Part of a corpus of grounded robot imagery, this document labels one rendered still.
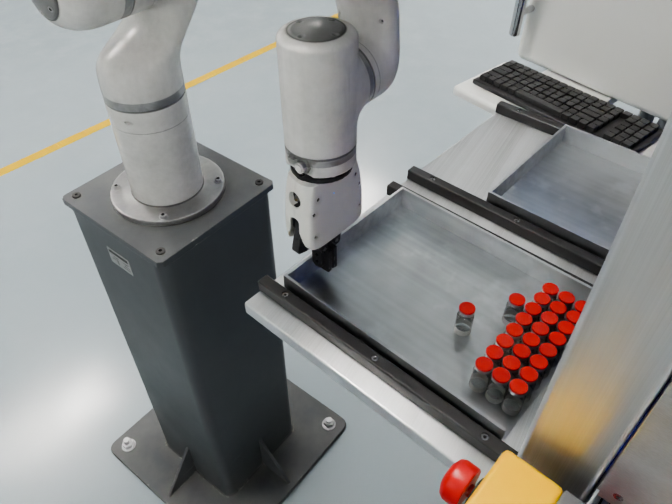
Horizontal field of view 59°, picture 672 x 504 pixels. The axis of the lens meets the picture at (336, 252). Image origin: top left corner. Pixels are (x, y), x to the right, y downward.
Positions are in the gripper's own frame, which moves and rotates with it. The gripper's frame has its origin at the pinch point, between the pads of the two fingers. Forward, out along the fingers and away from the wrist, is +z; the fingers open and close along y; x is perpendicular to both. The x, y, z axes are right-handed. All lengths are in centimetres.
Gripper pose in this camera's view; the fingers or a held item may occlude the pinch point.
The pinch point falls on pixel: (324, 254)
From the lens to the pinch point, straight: 81.6
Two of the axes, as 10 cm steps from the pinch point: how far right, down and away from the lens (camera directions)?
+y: 6.7, -5.2, 5.3
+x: -7.5, -4.6, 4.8
